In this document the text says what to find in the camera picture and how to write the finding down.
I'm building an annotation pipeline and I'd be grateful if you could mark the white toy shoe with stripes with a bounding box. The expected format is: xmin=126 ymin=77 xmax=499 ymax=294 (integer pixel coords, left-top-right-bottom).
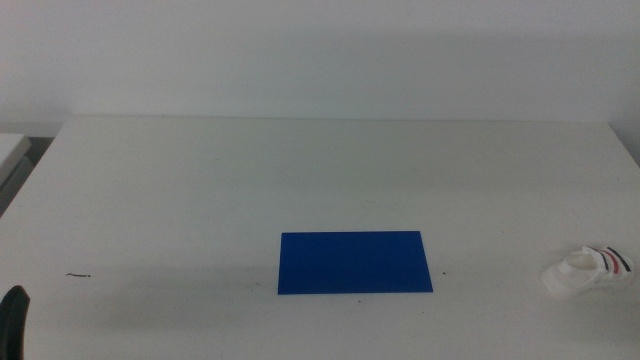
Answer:
xmin=540 ymin=245 xmax=635 ymax=297

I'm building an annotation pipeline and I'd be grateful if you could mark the blue rectangular mat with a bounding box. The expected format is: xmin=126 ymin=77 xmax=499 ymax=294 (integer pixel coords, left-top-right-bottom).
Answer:
xmin=277 ymin=230 xmax=434 ymax=296

